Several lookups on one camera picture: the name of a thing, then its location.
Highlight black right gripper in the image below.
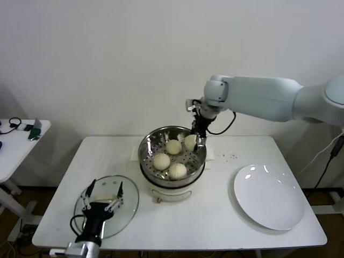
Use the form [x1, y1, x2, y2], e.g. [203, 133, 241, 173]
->
[190, 114, 216, 152]

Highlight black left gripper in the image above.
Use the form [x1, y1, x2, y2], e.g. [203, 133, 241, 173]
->
[75, 178, 125, 245]

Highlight white steamed baozi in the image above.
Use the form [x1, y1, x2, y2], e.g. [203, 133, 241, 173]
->
[165, 139, 183, 156]
[184, 134, 198, 151]
[152, 153, 171, 171]
[168, 163, 188, 180]

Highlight round glass pot lid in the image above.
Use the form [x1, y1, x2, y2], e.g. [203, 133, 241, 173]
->
[74, 175, 140, 239]

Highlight perforated steel steamer basket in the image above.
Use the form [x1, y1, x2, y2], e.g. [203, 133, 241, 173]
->
[138, 125, 207, 181]

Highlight white electric cooking pot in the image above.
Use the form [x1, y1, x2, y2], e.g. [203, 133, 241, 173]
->
[130, 145, 215, 204]

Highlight white floor power strip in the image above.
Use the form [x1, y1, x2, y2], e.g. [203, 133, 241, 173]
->
[16, 225, 37, 242]

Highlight green tool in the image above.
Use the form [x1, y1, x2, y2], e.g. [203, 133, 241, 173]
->
[27, 118, 42, 142]

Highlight large white plate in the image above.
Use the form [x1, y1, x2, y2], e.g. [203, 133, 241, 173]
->
[233, 164, 306, 231]

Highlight white side table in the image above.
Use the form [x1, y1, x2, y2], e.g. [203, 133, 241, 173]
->
[0, 119, 52, 225]

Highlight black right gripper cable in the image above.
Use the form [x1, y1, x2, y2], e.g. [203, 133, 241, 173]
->
[206, 110, 237, 135]

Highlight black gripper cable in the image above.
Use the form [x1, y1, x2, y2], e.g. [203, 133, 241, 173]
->
[70, 214, 88, 238]
[206, 110, 237, 135]

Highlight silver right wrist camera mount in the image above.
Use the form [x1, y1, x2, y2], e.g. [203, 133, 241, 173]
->
[184, 98, 204, 112]

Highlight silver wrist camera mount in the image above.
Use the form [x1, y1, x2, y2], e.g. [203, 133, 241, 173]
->
[184, 98, 204, 112]
[49, 241, 102, 258]

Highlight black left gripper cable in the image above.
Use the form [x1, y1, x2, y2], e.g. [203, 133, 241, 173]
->
[70, 214, 88, 238]

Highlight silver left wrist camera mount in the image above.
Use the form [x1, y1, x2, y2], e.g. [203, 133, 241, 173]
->
[49, 241, 102, 258]

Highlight white wall cable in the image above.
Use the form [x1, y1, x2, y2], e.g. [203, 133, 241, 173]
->
[300, 133, 344, 173]

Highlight black power adapter cable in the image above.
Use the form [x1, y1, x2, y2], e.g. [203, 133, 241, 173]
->
[313, 135, 344, 189]

